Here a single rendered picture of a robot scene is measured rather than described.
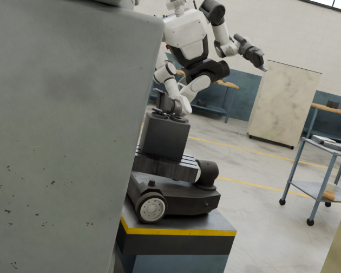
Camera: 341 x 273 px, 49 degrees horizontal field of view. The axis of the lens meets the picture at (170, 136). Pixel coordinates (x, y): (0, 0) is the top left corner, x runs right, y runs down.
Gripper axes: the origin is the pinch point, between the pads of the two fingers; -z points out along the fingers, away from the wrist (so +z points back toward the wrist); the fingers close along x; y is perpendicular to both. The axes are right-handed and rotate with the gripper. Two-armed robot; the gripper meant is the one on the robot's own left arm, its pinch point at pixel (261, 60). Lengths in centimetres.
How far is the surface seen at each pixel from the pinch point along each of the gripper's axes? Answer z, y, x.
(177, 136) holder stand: -15, -61, -5
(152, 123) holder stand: -10, -69, 7
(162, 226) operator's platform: -10, -93, -69
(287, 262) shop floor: -16, -22, -185
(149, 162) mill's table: -22, -80, -4
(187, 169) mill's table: -30, -65, -15
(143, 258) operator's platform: -18, -113, -77
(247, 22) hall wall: 611, 282, -344
